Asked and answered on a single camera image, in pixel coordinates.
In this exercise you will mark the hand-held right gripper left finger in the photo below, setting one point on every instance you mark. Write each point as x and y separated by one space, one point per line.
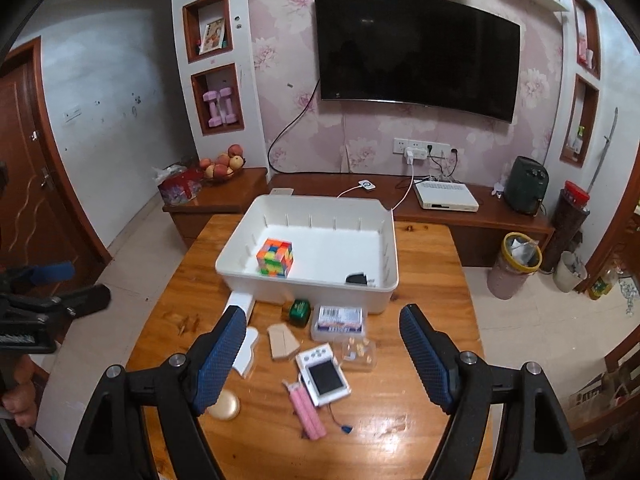
222 355

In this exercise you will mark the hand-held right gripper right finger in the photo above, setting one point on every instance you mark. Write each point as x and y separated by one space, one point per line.
425 355

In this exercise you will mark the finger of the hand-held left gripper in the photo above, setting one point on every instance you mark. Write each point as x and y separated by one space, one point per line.
80 300
52 272

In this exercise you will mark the white curved plastic holder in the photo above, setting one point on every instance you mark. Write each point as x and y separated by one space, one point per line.
249 352

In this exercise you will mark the gold round compact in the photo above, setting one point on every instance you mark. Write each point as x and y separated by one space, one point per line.
225 406

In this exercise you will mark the white charger adapter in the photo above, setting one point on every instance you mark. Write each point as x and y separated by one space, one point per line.
242 305

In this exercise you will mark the small clear plastic box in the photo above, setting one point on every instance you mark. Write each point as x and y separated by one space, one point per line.
359 354

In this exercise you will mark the green jar with gold cap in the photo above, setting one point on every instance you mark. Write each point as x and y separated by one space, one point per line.
299 312

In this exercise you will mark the clear box with blue label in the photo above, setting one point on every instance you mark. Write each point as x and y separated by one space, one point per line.
340 322

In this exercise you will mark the pink tube bundle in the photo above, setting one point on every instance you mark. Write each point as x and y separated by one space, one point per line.
306 412

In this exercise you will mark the white handheld game console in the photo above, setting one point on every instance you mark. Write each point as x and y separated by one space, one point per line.
324 377

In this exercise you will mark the white plastic storage bin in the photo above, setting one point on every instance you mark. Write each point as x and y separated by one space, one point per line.
325 252

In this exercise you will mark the person's left hand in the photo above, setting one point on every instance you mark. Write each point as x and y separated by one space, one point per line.
21 407

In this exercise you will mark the black charger plug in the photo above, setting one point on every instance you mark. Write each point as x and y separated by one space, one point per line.
357 279

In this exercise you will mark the colourful puzzle cube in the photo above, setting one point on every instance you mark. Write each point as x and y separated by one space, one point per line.
274 259

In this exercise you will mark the trash bin with yellow rim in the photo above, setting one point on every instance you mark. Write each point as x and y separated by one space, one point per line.
510 280

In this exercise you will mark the wooden door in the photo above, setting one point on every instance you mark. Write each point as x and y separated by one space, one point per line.
30 160

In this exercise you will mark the wooden television cabinet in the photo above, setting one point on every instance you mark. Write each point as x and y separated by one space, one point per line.
480 222

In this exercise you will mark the red printed box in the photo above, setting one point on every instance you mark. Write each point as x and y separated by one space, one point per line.
180 186

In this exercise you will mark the white set-top box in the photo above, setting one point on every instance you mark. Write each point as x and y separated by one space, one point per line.
445 196

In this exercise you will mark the white bucket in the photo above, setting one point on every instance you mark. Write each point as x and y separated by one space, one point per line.
567 277

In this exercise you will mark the white card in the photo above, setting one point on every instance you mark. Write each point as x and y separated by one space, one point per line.
281 191

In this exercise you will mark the fruit bowl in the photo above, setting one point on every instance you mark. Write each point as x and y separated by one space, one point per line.
222 177

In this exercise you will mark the green yellow bottle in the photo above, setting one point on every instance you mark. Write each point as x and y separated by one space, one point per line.
600 287

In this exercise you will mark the tall dark jar red lid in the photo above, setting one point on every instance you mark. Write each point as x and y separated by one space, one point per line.
567 225

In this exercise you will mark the bowl of peaches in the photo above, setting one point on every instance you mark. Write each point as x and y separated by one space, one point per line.
222 161

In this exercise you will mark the wooden chair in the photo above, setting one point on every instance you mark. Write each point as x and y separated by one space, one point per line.
620 360

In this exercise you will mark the dark green appliance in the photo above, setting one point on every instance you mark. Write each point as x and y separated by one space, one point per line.
525 185

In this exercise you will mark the white plug adapter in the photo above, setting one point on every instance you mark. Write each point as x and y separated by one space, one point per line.
415 155

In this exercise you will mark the pink dumbbell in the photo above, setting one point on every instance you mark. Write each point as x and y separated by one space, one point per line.
213 110
229 106

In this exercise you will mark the white niche shelf column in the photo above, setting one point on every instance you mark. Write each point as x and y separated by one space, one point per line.
250 85

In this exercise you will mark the thin curved stick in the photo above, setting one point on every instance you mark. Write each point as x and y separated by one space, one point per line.
607 145

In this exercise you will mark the framed photo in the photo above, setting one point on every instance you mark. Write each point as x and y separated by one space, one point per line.
212 36

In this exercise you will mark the white light switch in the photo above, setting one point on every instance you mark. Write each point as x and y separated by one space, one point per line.
72 115

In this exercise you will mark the white wall outlet strip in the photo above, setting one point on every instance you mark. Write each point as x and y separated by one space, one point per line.
440 146

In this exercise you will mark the wooden wall niche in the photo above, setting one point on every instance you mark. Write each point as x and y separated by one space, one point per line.
580 125

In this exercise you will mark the black wall television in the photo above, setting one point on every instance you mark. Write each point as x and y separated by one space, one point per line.
415 50

